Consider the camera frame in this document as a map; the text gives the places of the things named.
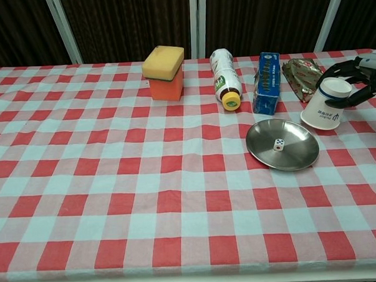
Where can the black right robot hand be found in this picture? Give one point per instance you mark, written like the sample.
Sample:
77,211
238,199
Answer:
368,83

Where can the white paper cup blue print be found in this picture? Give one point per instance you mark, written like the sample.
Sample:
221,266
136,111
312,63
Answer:
322,113

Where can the white die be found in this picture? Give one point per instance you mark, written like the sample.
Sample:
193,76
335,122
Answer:
278,145

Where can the gold red foil snack packet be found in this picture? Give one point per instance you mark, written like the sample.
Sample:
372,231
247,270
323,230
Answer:
303,76

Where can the blue carton box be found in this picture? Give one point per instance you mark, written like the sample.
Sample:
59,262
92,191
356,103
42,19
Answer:
266,84

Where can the round metal plate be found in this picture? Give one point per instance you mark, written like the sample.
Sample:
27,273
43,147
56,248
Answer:
291,155

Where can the white bottle with yellow cap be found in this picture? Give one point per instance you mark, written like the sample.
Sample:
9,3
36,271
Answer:
225,77

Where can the orange sponge block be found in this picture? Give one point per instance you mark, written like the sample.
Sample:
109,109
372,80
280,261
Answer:
167,89

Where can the yellow sponge with green pad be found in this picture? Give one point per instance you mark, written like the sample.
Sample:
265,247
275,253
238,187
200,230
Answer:
163,61

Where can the dark corrugated backdrop panel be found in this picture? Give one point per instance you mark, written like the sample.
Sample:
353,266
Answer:
130,25

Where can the red white checkered tablecloth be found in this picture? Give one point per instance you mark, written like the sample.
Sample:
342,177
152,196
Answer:
115,181

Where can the white metal frame post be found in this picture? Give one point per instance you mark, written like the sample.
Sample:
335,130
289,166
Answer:
329,16
65,27
198,22

